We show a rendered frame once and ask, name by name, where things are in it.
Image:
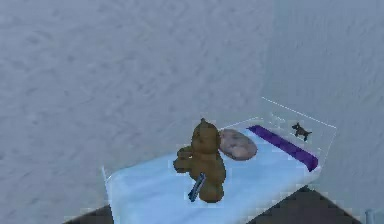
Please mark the brown teddy bear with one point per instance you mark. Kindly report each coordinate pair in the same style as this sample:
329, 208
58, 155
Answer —
205, 156

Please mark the pinkish grey pillow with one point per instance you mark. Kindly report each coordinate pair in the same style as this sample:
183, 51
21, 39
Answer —
237, 145

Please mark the blue flat remote control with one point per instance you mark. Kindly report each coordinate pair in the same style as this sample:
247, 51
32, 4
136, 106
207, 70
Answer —
196, 187

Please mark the pale blue bed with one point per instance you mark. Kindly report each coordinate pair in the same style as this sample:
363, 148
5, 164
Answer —
263, 173

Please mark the purple bed headboard strip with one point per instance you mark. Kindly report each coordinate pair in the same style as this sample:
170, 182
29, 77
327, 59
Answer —
286, 146

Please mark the small dark toy dog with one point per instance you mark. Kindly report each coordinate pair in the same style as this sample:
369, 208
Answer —
301, 131

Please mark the white bed headboard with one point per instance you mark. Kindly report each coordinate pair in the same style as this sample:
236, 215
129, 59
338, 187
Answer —
310, 126

